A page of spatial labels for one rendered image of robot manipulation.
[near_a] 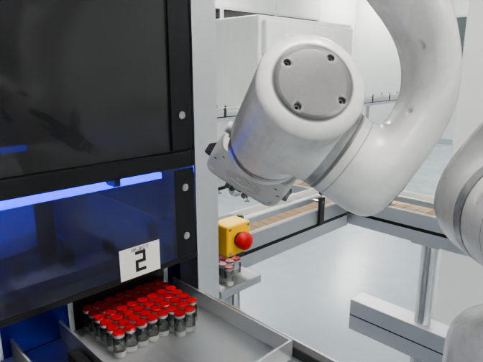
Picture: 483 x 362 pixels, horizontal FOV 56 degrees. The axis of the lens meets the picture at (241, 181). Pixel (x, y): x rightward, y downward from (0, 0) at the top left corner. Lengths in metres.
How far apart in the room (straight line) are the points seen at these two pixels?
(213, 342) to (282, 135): 0.60
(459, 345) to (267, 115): 0.31
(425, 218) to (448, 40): 1.13
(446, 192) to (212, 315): 0.58
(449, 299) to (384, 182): 1.89
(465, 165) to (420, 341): 1.20
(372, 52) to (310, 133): 9.42
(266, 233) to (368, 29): 8.73
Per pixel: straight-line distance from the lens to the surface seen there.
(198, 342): 0.87
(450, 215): 0.51
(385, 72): 9.58
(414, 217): 1.49
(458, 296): 2.23
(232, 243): 1.01
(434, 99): 0.38
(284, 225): 1.32
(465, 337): 0.51
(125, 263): 0.85
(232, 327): 0.91
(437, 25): 0.38
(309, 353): 0.82
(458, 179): 0.51
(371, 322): 1.73
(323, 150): 0.36
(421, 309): 1.63
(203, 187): 0.92
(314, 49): 0.35
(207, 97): 0.90
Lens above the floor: 1.37
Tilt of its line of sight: 14 degrees down
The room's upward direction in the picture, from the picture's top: straight up
